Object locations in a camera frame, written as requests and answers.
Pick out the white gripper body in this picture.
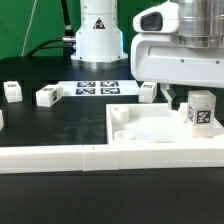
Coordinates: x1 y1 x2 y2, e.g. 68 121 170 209
130 34 224 88

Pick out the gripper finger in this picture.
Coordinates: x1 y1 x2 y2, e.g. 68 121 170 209
160 83 174 109

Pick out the white square tabletop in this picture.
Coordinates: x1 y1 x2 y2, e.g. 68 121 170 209
106 103 224 144

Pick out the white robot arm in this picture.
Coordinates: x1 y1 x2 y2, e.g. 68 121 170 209
71 0 224 88

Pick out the marker sheet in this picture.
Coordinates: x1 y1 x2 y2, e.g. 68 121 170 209
58 80 139 97

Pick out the white U-shaped fence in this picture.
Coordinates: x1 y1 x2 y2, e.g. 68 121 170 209
0 144 224 174

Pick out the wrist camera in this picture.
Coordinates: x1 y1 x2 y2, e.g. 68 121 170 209
133 1 180 33

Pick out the black cable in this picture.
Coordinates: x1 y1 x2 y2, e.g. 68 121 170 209
25 0 78 57

